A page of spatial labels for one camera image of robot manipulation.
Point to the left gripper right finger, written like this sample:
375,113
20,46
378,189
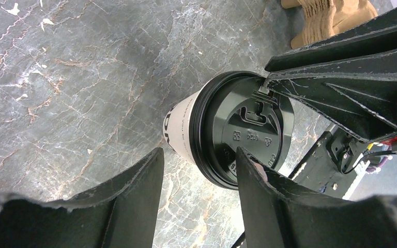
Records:
278,212

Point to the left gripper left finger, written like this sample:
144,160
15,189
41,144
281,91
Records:
120,212

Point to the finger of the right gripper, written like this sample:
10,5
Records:
375,36
358,94

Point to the black coffee cup lid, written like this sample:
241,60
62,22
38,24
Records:
230,111

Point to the white paper coffee cup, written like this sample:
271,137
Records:
176,126

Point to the brown cardboard cup carriers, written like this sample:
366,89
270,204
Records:
327,18

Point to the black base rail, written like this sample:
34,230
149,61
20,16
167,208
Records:
334,166

